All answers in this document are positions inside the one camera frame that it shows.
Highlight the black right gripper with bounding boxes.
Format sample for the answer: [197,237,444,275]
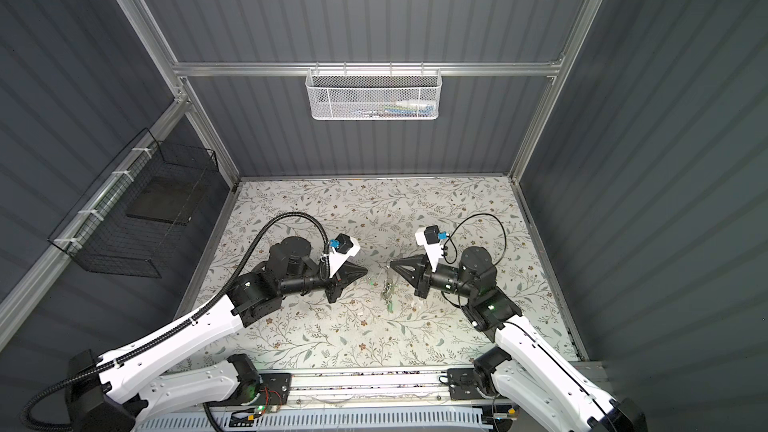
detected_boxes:
[392,254,476,301]

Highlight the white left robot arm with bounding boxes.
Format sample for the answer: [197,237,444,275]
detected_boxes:
[65,234,367,431]

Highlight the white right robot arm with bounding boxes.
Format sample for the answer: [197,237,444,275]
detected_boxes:
[390,246,648,431]

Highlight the items in white basket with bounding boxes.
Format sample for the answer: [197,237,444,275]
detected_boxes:
[351,99,438,119]

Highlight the black foam pad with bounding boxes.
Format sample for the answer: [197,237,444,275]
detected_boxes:
[126,177,207,226]

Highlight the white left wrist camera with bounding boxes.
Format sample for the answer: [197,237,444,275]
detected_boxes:
[327,233,361,278]

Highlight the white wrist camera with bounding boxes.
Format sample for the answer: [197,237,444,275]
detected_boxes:
[327,233,361,278]
[415,225,449,272]

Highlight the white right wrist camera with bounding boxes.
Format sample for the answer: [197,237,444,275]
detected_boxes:
[415,225,449,272]

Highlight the thin black camera cable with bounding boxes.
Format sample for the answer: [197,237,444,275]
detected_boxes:
[442,212,508,268]

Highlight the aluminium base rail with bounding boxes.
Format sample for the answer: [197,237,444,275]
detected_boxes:
[179,365,601,412]

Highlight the white slotted cable duct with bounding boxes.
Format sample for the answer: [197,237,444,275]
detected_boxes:
[135,405,516,431]

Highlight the white wire mesh basket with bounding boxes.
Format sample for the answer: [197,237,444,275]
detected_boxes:
[305,73,443,121]

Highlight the horizontal aluminium frame bar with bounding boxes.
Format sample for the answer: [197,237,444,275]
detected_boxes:
[172,62,561,77]

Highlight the black wire basket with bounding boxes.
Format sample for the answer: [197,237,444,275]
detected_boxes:
[48,130,219,279]

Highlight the left side aluminium rail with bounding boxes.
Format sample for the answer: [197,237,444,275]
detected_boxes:
[1,93,190,348]

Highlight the left aluminium frame post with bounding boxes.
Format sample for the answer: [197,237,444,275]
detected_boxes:
[115,0,241,188]

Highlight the black corrugated cable conduit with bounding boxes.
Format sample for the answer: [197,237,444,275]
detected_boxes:
[20,211,330,432]

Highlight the aluminium frame corner post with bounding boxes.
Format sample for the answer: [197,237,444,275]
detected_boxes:
[509,0,604,184]

